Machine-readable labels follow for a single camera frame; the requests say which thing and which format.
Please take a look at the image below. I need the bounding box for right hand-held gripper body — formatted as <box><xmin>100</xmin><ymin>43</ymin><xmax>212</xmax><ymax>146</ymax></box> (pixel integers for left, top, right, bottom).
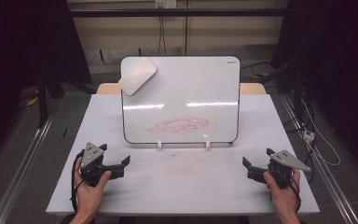
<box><xmin>267</xmin><ymin>149</ymin><xmax>312</xmax><ymax>189</ymax></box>

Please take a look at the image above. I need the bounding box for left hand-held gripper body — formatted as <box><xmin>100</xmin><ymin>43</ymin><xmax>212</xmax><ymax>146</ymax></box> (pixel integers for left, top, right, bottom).
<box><xmin>79</xmin><ymin>142</ymin><xmax>107</xmax><ymax>188</ymax></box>

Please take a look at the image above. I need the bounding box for white whiteboard eraser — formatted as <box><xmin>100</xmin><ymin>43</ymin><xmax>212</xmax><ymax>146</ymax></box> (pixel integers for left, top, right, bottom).
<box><xmin>117</xmin><ymin>57</ymin><xmax>158</xmax><ymax>96</ymax></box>

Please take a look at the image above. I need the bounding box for white whiteboard with black frame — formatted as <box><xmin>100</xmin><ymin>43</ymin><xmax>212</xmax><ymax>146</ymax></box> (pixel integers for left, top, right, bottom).
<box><xmin>119</xmin><ymin>55</ymin><xmax>241</xmax><ymax>145</ymax></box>

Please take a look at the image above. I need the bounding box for person's right hand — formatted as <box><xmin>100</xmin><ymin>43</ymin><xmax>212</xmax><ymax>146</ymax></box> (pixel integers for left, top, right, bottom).
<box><xmin>263</xmin><ymin>168</ymin><xmax>302</xmax><ymax>224</ymax></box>

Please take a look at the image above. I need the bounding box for person's left hand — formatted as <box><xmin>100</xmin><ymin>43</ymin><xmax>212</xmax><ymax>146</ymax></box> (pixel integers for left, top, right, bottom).
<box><xmin>74</xmin><ymin>157</ymin><xmax>113</xmax><ymax>224</ymax></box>

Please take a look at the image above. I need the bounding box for white power strip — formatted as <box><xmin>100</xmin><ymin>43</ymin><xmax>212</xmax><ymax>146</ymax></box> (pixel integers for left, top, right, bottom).
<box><xmin>303</xmin><ymin>130</ymin><xmax>316</xmax><ymax>143</ymax></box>

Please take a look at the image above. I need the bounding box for wooden table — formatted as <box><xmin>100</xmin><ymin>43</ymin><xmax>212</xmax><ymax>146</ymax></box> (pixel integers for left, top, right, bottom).
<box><xmin>96</xmin><ymin>82</ymin><xmax>268</xmax><ymax>95</ymax></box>

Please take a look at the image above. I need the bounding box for black curtain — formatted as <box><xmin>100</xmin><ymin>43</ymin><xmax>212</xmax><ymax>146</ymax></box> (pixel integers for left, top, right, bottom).
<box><xmin>0</xmin><ymin>0</ymin><xmax>93</xmax><ymax>171</ymax></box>
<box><xmin>269</xmin><ymin>0</ymin><xmax>358</xmax><ymax>178</ymax></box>

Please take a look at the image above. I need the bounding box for black horizontal bar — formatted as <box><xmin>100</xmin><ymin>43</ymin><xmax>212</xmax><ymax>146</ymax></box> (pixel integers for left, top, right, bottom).
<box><xmin>69</xmin><ymin>7</ymin><xmax>289</xmax><ymax>18</ymax></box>

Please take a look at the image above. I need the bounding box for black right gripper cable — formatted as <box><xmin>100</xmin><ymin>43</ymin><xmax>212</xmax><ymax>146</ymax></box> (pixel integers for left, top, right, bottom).
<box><xmin>290</xmin><ymin>175</ymin><xmax>302</xmax><ymax>214</ymax></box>

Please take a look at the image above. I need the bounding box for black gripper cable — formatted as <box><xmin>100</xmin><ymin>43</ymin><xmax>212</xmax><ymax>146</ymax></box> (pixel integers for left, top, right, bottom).
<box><xmin>70</xmin><ymin>148</ymin><xmax>86</xmax><ymax>213</ymax></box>
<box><xmin>290</xmin><ymin>175</ymin><xmax>302</xmax><ymax>214</ymax></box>

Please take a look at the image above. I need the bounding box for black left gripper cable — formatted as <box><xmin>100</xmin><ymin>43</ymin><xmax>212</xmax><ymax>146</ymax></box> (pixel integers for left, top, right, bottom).
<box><xmin>70</xmin><ymin>148</ymin><xmax>86</xmax><ymax>213</ymax></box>

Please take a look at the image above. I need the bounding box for aluminium floor rail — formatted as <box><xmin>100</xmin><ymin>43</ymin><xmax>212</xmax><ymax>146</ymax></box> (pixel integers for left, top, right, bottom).
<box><xmin>280</xmin><ymin>93</ymin><xmax>358</xmax><ymax>224</ymax></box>
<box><xmin>0</xmin><ymin>115</ymin><xmax>54</xmax><ymax>224</ymax></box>

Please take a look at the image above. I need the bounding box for white floor cable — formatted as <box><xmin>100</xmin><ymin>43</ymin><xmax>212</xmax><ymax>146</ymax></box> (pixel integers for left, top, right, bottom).
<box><xmin>300</xmin><ymin>98</ymin><xmax>342</xmax><ymax>167</ymax></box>

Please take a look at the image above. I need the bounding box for black wall cable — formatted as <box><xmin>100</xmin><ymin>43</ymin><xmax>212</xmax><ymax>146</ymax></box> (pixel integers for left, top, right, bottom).
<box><xmin>158</xmin><ymin>7</ymin><xmax>168</xmax><ymax>57</ymax></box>

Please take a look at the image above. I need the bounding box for white wall socket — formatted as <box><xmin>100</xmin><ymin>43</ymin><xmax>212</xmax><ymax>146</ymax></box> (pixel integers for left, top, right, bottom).
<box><xmin>154</xmin><ymin>0</ymin><xmax>178</xmax><ymax>9</ymax></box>

